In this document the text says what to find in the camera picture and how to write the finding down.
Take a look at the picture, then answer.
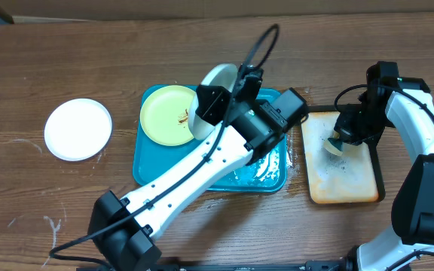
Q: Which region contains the white plate with crumbs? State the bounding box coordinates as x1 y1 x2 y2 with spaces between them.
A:
188 63 237 140

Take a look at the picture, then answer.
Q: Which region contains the green yellow sponge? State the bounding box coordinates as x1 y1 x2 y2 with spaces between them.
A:
323 137 344 157

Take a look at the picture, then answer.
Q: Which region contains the yellow plate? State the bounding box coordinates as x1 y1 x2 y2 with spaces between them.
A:
139 85 195 147

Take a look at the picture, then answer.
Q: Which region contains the white plate with brown sauce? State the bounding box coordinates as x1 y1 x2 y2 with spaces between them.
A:
44 99 112 162

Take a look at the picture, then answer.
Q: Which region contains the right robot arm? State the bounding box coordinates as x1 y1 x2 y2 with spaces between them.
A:
326 77 434 270

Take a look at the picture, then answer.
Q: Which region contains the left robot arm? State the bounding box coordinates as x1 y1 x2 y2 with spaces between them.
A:
88 64 289 270

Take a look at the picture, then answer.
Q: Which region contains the black tray with soapy water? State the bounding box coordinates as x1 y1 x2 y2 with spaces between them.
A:
301 106 386 204

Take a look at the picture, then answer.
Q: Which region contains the teal plastic tray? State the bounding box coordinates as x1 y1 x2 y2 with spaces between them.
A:
133 84 287 193

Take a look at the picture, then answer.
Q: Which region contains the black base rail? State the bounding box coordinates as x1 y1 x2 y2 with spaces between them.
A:
76 260 357 271

